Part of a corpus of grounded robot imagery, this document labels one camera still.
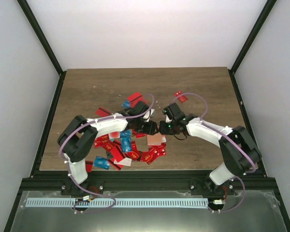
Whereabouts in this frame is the pink card holder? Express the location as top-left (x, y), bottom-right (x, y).
top-left (146, 133), bottom-right (163, 146)

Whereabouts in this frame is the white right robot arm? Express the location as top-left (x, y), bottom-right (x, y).
top-left (159, 102), bottom-right (262, 195)

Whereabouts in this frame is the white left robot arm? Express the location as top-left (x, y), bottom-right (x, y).
top-left (58, 101), bottom-right (154, 195)

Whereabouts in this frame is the blue card in pile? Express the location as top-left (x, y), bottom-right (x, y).
top-left (120, 137), bottom-right (132, 152)

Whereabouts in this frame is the small red card far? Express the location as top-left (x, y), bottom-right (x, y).
top-left (174, 91), bottom-right (188, 103)

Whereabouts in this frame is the white card red dot left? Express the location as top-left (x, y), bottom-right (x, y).
top-left (109, 131), bottom-right (120, 139)

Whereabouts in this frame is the red striped card left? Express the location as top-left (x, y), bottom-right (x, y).
top-left (95, 107), bottom-right (111, 117)

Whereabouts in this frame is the blue card near edge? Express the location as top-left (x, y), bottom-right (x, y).
top-left (93, 156), bottom-right (110, 170)

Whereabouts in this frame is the red card near edge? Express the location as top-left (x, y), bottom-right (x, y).
top-left (85, 160), bottom-right (93, 173)

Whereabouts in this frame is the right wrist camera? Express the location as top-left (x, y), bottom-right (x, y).
top-left (165, 114), bottom-right (172, 123)

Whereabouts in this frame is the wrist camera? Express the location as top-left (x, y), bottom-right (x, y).
top-left (165, 114), bottom-right (172, 123)
top-left (143, 109), bottom-right (156, 122)

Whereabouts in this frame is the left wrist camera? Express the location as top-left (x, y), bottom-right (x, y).
top-left (143, 109), bottom-right (156, 122)

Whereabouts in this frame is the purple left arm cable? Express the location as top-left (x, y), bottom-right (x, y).
top-left (58, 93), bottom-right (155, 214)

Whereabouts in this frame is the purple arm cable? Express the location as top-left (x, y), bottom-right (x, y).
top-left (58, 93), bottom-right (155, 214)
top-left (171, 92), bottom-right (256, 213)

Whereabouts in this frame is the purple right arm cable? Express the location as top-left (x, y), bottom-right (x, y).
top-left (171, 92), bottom-right (256, 213)

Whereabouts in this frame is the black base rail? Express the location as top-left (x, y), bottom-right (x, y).
top-left (18, 170), bottom-right (278, 197)

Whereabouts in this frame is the black frame post right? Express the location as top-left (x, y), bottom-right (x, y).
top-left (229, 0), bottom-right (277, 74)

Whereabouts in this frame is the black frame post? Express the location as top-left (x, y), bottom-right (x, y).
top-left (229, 0), bottom-right (277, 74)
top-left (17, 0), bottom-right (64, 75)

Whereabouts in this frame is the light blue slotted cable duct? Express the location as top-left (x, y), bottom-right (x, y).
top-left (25, 198), bottom-right (208, 209)

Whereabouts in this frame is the black frame post left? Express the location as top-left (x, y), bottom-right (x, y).
top-left (17, 0), bottom-right (64, 75)

